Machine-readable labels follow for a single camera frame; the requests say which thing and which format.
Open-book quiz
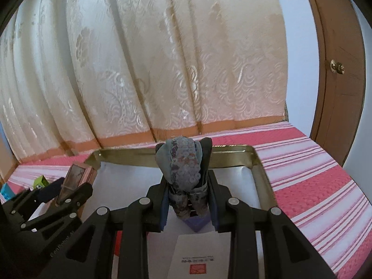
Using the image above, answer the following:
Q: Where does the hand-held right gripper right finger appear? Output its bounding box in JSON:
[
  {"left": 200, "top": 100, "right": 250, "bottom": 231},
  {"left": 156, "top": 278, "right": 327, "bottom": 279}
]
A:
[{"left": 201, "top": 137, "right": 332, "bottom": 279}]

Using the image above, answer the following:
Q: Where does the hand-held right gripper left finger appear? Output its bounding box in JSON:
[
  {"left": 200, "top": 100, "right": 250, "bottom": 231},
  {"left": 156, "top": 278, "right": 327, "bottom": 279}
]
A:
[{"left": 38, "top": 180, "right": 170, "bottom": 279}]

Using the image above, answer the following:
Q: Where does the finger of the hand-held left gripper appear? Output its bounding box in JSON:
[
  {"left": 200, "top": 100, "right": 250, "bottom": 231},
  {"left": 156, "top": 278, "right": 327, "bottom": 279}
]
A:
[
  {"left": 17, "top": 182, "right": 93, "bottom": 265},
  {"left": 3, "top": 177, "right": 66, "bottom": 231}
]

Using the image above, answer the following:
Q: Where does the green toy block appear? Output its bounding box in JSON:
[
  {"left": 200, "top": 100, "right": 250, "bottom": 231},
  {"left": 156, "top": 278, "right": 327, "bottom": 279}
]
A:
[{"left": 33, "top": 175, "right": 48, "bottom": 189}]

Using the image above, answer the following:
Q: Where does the rose gold small box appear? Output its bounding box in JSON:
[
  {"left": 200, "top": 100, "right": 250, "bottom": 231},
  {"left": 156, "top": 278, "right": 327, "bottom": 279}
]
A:
[{"left": 56, "top": 163, "right": 98, "bottom": 207}]

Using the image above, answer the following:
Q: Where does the purple square box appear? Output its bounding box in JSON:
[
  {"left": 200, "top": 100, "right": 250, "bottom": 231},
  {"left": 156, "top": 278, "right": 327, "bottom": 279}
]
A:
[{"left": 182, "top": 213, "right": 210, "bottom": 233}]

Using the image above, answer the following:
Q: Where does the white card box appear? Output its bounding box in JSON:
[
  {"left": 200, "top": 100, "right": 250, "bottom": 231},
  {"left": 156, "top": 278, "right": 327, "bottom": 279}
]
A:
[{"left": 167, "top": 232, "right": 231, "bottom": 279}]

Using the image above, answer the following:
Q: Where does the blue toy brick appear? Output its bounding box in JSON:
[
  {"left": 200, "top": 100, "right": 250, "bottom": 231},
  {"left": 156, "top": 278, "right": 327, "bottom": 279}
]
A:
[{"left": 0, "top": 183, "right": 13, "bottom": 204}]

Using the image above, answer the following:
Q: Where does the grey sequined pouch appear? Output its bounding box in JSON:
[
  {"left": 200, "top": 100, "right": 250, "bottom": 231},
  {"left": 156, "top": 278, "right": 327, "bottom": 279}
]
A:
[{"left": 155, "top": 136, "right": 209, "bottom": 221}]

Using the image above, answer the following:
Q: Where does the white paper liner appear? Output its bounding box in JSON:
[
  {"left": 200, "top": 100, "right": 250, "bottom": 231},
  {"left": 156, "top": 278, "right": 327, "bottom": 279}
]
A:
[{"left": 27, "top": 163, "right": 261, "bottom": 279}]

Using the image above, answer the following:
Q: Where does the pink striped tablecloth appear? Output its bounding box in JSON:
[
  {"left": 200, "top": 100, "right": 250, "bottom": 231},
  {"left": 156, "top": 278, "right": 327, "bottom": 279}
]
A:
[{"left": 0, "top": 121, "right": 372, "bottom": 279}]

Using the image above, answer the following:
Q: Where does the cream floral curtain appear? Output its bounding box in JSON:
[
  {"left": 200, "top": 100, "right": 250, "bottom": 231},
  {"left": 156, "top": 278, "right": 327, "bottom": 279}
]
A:
[{"left": 0, "top": 0, "right": 289, "bottom": 166}]

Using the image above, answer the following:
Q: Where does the brown wooden door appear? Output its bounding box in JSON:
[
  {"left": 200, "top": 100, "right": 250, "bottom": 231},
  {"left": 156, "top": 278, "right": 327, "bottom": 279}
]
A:
[{"left": 299, "top": 0, "right": 367, "bottom": 166}]

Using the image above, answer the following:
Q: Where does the brass door knob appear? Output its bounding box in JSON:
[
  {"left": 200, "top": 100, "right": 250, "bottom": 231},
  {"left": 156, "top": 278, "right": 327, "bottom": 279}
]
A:
[{"left": 330, "top": 59, "right": 346, "bottom": 75}]

